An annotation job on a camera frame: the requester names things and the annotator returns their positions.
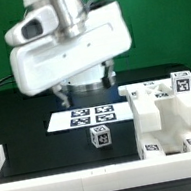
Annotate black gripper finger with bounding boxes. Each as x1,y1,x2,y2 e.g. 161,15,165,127
101,59,115,88
52,85,71,108

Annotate white marker cube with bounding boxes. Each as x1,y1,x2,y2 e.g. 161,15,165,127
89,125,112,148
170,70,191,94

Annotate white chair seat part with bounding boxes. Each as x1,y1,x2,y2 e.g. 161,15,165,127
127,86,191,160

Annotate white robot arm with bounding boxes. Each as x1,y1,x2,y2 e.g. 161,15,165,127
5,0,132,107

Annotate white paper marker sheet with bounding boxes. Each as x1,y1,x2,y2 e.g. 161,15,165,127
47,102,133,133

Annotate white front fence bar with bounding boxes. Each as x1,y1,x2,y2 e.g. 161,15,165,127
0,152,191,191

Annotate white marker cube front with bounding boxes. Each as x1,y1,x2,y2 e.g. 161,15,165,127
89,125,112,148

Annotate black cables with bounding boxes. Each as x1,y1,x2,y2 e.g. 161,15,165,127
0,74,19,94

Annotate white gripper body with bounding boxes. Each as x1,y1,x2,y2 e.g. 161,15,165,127
5,2,132,96

